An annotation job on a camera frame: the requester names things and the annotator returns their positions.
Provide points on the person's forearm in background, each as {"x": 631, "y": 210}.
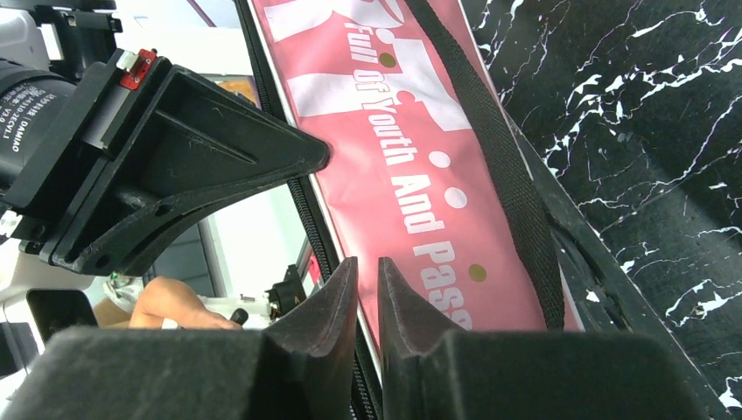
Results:
{"x": 161, "y": 303}

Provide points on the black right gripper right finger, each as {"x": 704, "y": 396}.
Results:
{"x": 435, "y": 369}

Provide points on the pink racket bag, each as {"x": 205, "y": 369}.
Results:
{"x": 428, "y": 169}

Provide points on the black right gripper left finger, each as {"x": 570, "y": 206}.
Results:
{"x": 300, "y": 367}

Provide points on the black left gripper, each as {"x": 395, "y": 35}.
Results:
{"x": 109, "y": 156}

